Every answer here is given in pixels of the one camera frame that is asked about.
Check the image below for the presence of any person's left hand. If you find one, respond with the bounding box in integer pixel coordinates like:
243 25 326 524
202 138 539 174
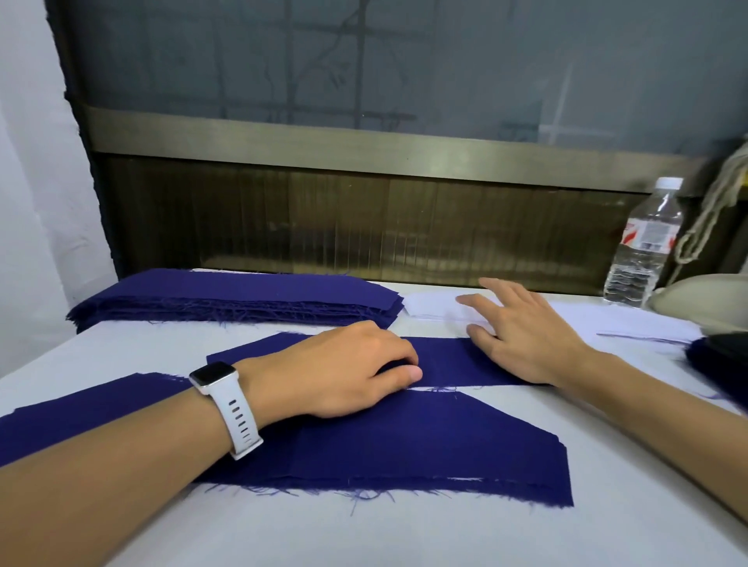
235 319 424 428

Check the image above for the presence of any person's right hand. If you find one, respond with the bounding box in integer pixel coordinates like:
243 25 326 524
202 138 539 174
456 277 595 387

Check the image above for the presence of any cream braided cord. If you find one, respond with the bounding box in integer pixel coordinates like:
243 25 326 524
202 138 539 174
666 136 748 287

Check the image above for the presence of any wide white fabric sheet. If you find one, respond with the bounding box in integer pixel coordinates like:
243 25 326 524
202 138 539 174
548 299 704 345

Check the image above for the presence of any white smartwatch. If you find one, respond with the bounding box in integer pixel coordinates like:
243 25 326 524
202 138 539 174
188 361 264 461

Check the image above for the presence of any dark navy cloth bundle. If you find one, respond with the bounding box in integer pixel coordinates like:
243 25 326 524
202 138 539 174
684 332 748 411

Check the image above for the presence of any person's right forearm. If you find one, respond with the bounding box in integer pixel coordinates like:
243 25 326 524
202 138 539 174
552 345 748 522

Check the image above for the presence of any cream clothes iron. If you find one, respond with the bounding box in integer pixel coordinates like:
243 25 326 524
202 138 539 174
647 273 748 337

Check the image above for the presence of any frosted grey window pane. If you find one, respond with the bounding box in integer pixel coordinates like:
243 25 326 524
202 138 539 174
55 0 748 160

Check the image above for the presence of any clear plastic water bottle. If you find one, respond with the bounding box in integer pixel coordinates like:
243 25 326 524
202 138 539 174
602 177 685 309

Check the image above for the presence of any large navy fabric piece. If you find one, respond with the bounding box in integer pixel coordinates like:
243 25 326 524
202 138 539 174
0 373 575 508

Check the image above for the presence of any small white fabric piece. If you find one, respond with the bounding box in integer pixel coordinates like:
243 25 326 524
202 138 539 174
402 291 505 323

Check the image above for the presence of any person's left forearm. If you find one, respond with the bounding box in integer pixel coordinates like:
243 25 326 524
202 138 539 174
0 357 265 567

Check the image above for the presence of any ribbed brown glass panel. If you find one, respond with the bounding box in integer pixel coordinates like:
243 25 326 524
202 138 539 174
101 153 651 297

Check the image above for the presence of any narrow navy fabric piece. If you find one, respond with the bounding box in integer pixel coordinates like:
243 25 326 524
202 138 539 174
206 332 550 391

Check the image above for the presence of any bronze metal window frame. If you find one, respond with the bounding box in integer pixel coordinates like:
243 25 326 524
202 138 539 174
75 104 716 197

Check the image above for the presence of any stack of navy fabric pieces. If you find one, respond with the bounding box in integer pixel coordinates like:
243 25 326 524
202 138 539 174
66 268 406 334

